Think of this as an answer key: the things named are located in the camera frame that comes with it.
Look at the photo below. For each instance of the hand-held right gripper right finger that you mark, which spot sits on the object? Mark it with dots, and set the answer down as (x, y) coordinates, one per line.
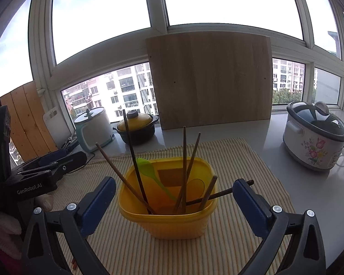
(250, 206)

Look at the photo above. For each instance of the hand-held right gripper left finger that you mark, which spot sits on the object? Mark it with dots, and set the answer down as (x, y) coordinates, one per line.
(99, 203)

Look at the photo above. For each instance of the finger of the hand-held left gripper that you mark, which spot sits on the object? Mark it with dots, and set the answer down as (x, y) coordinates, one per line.
(50, 157)
(73, 160)

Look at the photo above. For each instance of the black chopstick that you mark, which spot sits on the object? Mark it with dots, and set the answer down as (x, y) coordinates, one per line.
(130, 149)
(223, 192)

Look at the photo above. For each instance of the brown wooden chopstick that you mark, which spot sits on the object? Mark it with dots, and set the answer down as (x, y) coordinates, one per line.
(117, 170)
(73, 265)
(184, 154)
(193, 156)
(210, 189)

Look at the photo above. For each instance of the green plastic spoon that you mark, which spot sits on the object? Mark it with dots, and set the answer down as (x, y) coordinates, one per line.
(144, 166)

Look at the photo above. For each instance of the yellow plastic container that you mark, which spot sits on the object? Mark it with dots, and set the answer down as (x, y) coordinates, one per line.
(166, 223)

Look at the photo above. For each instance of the person's left forearm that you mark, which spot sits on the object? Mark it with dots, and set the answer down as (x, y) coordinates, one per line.
(0, 262)

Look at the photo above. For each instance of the person's left hand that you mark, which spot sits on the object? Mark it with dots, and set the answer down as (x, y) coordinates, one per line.
(5, 226)

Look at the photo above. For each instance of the black power strip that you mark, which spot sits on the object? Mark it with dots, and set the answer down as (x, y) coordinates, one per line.
(68, 146)

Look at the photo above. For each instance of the white plastic cutting board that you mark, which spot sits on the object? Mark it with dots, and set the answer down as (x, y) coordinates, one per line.
(53, 129)

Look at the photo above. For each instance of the teal and white rice cooker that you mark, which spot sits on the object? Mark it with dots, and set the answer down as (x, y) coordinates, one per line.
(94, 131)

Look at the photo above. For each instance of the orange wooden plank board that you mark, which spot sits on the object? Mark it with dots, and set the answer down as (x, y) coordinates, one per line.
(25, 114)

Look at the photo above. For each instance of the striped cloth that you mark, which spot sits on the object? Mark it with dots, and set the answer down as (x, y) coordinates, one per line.
(240, 163)

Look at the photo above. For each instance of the black pot with yellow lid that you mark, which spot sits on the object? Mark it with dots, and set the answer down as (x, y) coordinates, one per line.
(137, 134)

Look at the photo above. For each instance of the white floral slow cooker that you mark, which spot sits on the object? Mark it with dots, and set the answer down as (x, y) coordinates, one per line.
(309, 146)

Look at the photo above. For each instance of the light wooden board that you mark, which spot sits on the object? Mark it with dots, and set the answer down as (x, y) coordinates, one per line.
(212, 80)

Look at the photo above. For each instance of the white window frame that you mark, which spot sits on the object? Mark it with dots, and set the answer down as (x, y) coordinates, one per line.
(157, 20)

